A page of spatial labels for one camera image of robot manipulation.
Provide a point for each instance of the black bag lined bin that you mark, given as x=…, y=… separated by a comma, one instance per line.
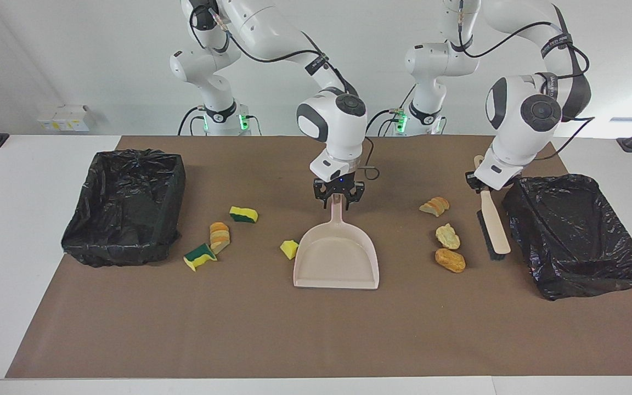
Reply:
x=124, y=219
x=574, y=236

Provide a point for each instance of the brown waffle sponge piece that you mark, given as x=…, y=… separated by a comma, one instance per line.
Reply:
x=450, y=260

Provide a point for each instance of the pale cream sponge piece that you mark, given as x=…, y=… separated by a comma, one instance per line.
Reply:
x=447, y=237

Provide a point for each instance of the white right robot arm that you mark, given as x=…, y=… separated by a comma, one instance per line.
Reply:
x=338, y=126

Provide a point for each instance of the beige plastic dustpan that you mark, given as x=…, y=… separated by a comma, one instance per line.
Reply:
x=335, y=258

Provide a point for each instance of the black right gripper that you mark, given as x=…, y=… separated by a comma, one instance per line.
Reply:
x=340, y=185

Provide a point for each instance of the brown table mat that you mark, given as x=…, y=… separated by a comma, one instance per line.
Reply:
x=316, y=329

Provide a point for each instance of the beige hand brush black bristles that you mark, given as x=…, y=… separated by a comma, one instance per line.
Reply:
x=496, y=219

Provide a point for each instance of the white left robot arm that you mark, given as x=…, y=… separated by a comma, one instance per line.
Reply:
x=519, y=131

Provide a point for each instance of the orange striped sponge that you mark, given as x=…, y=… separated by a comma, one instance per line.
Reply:
x=435, y=207

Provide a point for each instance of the green lit base connector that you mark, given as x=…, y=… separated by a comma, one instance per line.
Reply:
x=401, y=120
x=243, y=122

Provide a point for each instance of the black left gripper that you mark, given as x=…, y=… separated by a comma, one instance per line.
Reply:
x=476, y=181

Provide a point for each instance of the small yellow sponge piece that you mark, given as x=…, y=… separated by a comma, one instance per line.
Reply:
x=289, y=249

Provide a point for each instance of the white wall socket box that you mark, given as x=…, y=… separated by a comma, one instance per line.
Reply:
x=66, y=118

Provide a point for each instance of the notched green yellow sponge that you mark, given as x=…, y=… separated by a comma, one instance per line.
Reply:
x=201, y=257

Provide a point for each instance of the orange striped bread slices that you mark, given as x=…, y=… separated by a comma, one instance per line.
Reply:
x=219, y=236

